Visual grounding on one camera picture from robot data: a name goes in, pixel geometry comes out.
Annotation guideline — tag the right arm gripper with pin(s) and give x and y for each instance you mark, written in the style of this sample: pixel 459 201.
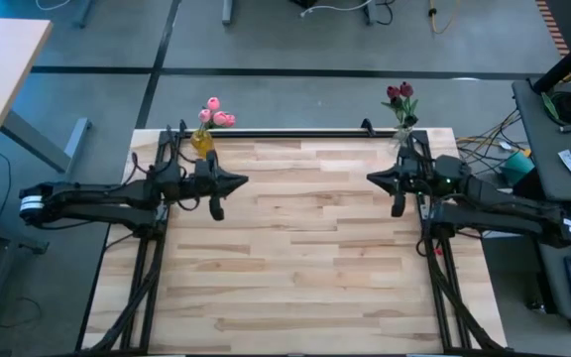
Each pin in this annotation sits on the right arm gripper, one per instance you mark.
pixel 409 178

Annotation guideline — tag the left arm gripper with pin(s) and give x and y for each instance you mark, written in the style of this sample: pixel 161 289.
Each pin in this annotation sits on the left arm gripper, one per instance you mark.
pixel 211 181

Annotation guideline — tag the dark red artificial tulip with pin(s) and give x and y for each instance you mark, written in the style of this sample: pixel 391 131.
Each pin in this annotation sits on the dark red artificial tulip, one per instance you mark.
pixel 393 91
pixel 406 89

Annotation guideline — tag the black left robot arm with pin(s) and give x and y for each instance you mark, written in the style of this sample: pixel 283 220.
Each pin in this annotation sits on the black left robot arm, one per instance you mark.
pixel 97 191

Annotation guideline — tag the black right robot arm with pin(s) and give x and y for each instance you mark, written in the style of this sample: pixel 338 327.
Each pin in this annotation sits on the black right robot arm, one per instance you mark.
pixel 503 218

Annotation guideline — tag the clear glass vase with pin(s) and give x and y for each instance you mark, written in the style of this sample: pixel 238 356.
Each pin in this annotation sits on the clear glass vase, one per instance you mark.
pixel 402 136

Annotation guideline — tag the yellow glass vase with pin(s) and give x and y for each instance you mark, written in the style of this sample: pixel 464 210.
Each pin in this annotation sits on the yellow glass vase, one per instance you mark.
pixel 202 143

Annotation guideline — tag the teal cup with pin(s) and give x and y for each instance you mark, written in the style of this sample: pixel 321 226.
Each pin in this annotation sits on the teal cup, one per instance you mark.
pixel 516 168

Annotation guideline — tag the dark grey side table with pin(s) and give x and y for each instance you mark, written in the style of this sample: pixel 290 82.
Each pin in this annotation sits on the dark grey side table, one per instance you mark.
pixel 553 277

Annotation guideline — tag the black diagonal pole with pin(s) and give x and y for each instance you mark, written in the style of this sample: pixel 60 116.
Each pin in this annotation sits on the black diagonal pole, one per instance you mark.
pixel 568 62

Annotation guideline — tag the light wood desk grey legs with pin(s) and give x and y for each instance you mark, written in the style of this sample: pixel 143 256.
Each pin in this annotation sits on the light wood desk grey legs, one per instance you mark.
pixel 3 74

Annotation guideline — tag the black rail clamp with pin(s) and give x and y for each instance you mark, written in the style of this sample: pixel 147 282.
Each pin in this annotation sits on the black rail clamp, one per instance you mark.
pixel 368 128

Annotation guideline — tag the black aluminium table frame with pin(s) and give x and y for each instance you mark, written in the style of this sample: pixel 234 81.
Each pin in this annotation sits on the black aluminium table frame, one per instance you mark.
pixel 290 133

